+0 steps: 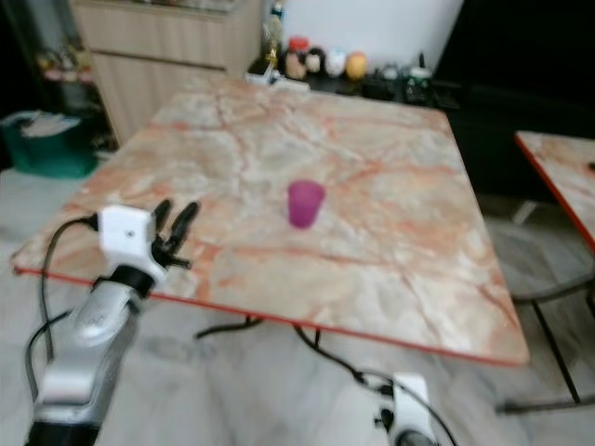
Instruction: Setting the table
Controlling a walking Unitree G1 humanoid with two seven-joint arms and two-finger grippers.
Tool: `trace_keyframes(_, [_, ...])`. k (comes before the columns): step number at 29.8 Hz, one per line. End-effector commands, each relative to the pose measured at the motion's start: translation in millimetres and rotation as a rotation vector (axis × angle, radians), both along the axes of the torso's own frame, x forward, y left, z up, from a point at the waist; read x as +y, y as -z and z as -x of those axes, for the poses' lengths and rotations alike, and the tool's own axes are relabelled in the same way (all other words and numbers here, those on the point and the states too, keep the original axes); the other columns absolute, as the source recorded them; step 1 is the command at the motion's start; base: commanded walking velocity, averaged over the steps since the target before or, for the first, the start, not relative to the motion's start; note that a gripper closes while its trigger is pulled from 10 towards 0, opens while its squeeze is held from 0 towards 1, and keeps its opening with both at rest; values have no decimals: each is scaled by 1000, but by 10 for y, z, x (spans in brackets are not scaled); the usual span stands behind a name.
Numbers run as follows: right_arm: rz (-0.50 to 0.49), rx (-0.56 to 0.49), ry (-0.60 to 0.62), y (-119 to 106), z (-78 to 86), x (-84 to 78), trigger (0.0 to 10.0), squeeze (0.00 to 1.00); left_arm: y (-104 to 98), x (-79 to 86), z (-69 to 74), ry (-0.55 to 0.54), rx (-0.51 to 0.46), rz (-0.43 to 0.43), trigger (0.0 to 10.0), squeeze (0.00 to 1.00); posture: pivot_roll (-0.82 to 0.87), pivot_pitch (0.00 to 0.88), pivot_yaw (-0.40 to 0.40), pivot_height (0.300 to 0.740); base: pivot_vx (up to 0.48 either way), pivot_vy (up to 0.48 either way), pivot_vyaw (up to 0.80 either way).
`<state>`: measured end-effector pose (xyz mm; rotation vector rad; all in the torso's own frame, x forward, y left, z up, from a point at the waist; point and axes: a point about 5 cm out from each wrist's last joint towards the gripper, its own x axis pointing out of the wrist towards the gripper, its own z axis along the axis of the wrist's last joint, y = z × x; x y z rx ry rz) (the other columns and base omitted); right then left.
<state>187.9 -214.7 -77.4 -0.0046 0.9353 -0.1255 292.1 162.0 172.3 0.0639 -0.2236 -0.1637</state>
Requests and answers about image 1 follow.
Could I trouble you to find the black flat television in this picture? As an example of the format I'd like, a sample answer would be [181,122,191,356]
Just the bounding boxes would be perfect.
[431,0,595,94]

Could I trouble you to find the red-capped figurine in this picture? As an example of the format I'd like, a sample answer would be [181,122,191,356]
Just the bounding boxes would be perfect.
[284,36,311,81]

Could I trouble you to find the light wooden cabinet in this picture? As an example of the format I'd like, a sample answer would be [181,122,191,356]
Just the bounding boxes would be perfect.
[69,0,269,146]

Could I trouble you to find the green plastic basket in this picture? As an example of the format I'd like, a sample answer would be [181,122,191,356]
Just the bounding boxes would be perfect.
[0,111,99,180]

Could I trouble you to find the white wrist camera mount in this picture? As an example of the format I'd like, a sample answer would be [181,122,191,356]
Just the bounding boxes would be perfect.
[390,373,434,446]
[99,205,156,271]

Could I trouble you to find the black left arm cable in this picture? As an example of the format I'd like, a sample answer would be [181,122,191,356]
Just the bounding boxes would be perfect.
[26,215,101,396]

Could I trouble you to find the purple plastic cup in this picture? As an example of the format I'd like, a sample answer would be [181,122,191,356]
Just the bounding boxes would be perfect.
[286,180,327,230]

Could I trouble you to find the orange round figurine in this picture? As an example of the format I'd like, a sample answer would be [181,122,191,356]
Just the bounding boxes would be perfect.
[345,51,369,82]

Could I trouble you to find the black metal table leg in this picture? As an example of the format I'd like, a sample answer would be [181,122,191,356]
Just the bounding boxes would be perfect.
[195,316,391,387]

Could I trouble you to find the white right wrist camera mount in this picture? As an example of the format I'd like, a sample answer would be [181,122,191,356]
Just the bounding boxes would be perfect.
[390,373,434,446]

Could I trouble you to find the white round figurine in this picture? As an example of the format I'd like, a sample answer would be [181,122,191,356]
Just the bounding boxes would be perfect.
[325,48,347,78]

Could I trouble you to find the dark round figurine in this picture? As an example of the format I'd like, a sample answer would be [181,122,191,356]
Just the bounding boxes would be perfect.
[307,46,327,77]

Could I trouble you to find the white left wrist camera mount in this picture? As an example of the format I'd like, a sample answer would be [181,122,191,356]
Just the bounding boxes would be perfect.
[99,205,156,271]

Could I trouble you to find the black metal side table frame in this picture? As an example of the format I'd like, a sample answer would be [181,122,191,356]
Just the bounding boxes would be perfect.
[495,277,595,414]

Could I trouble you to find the dark green small jar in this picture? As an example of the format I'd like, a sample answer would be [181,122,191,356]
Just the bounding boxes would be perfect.
[405,67,432,103]

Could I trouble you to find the dark shelf with ornaments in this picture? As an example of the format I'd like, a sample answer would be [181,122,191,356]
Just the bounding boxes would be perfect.
[5,0,99,86]

